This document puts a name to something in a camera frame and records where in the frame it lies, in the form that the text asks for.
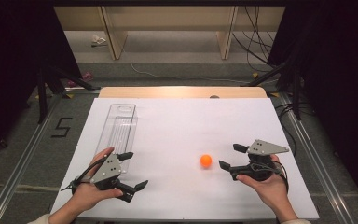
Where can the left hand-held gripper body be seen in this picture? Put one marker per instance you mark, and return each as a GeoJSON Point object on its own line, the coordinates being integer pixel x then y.
{"type": "Point", "coordinates": [107, 169]}

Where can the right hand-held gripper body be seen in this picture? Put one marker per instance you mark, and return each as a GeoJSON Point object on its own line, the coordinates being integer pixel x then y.
{"type": "Point", "coordinates": [262, 169]}

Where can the orange ball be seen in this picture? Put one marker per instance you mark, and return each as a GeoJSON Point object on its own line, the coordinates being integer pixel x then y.
{"type": "Point", "coordinates": [205, 160]}

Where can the clear plastic tray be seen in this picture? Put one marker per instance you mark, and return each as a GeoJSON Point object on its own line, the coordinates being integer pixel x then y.
{"type": "Point", "coordinates": [118, 127]}

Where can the person's right hand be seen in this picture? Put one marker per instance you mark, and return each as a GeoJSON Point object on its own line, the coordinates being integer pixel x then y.
{"type": "Point", "coordinates": [268, 193]}

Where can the person's left hand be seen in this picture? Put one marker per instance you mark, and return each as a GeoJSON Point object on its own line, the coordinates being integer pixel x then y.
{"type": "Point", "coordinates": [88, 196]}

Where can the white table mat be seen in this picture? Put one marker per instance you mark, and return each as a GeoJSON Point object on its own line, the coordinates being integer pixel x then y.
{"type": "Point", "coordinates": [180, 130]}

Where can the black metal stand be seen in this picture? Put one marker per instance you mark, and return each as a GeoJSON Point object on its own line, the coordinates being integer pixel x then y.
{"type": "Point", "coordinates": [43, 93]}
{"type": "Point", "coordinates": [296, 93]}

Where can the wooden table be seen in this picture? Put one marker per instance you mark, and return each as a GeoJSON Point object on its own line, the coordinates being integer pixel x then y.
{"type": "Point", "coordinates": [180, 92]}

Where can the pink object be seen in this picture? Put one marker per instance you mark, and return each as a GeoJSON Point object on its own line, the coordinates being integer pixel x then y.
{"type": "Point", "coordinates": [85, 77]}

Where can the crumpled white cloth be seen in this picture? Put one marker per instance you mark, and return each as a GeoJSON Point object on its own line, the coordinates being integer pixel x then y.
{"type": "Point", "coordinates": [98, 40]}

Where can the black curtain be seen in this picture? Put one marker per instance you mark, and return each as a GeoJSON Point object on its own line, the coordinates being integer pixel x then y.
{"type": "Point", "coordinates": [12, 62]}
{"type": "Point", "coordinates": [338, 77]}

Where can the light wooden shelf unit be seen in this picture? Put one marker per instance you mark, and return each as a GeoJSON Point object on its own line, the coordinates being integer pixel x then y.
{"type": "Point", "coordinates": [167, 21]}

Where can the aluminium floor rail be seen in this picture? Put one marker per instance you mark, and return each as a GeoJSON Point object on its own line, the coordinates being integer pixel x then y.
{"type": "Point", "coordinates": [21, 165]}
{"type": "Point", "coordinates": [317, 155]}

